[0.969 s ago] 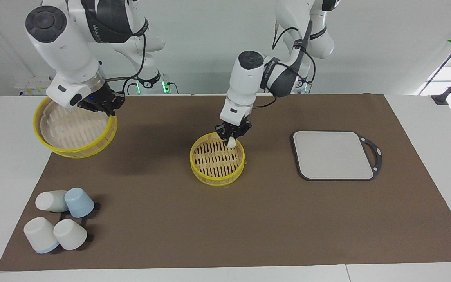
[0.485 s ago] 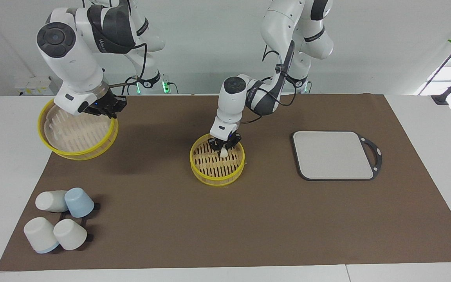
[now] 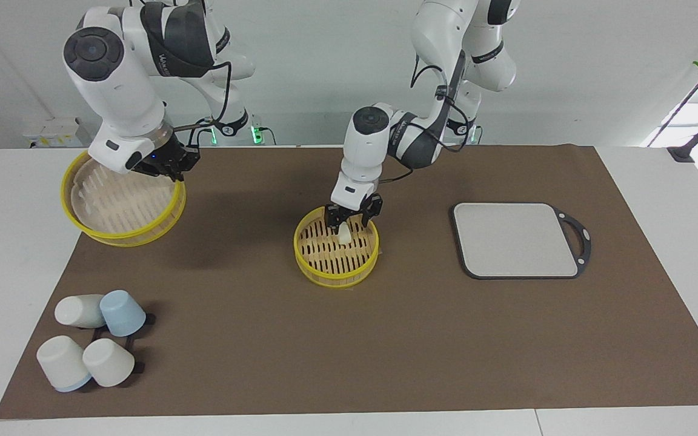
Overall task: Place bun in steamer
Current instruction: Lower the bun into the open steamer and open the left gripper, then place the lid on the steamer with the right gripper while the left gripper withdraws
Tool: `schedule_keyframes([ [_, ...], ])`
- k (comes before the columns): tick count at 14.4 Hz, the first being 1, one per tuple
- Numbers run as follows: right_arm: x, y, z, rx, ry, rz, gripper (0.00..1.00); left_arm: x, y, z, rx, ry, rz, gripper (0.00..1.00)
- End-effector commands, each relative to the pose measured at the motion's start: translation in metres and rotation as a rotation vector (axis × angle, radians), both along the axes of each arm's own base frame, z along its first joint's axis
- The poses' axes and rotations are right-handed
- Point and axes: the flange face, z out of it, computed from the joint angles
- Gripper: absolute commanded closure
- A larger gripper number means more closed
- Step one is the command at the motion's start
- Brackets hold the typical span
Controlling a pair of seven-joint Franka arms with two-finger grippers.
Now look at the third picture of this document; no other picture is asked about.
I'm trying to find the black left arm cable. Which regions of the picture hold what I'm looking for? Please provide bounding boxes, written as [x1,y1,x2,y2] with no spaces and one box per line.
[379,51,477,185]

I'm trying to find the brown table mat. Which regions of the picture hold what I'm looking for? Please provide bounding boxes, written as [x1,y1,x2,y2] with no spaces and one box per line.
[0,144,698,420]

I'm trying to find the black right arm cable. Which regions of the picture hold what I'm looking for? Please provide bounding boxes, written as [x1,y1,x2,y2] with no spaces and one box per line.
[173,58,233,149]

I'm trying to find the light blue cup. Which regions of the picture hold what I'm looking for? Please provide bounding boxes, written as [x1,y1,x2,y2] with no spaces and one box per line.
[99,290,147,337]

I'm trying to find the plain white cup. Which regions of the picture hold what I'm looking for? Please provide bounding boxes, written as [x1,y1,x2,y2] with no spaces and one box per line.
[82,339,136,388]
[54,294,107,329]

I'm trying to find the white box with yellow labels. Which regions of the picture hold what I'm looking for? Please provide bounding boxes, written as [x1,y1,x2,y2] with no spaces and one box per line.
[22,118,92,148]

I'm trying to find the white cup with blue rim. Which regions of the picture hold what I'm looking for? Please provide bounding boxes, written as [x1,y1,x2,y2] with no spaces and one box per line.
[36,335,92,392]

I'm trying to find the white steamer liner cloth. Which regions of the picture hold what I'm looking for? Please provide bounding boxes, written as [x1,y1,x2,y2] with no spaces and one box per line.
[70,159,179,234]

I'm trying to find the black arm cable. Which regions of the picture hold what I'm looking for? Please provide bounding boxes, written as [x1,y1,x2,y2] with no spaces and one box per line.
[173,58,233,149]
[379,51,477,185]

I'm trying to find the yellow bare steamer basket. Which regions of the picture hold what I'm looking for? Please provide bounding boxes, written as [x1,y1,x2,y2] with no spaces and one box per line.
[293,206,380,289]

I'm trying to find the grey cutting board, dark rim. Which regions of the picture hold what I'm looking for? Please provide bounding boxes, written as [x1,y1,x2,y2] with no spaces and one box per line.
[452,202,592,280]

